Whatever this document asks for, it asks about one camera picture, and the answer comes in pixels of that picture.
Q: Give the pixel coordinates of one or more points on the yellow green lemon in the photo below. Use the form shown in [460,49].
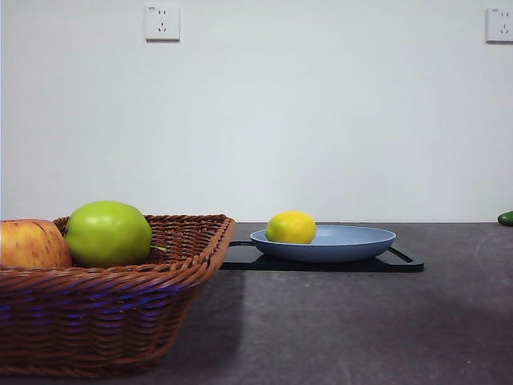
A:
[292,227]

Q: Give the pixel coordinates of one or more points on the blue round plate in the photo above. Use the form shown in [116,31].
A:
[336,246]

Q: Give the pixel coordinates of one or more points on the brown woven wicker basket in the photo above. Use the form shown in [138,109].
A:
[100,317]

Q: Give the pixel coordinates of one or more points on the flat black tray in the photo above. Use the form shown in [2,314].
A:
[393,263]

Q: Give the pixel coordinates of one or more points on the green apple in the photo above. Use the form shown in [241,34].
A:
[108,232]

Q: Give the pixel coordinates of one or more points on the red yellow apple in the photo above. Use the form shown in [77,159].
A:
[28,244]

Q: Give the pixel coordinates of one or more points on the green vegetable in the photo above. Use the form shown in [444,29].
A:
[507,217]

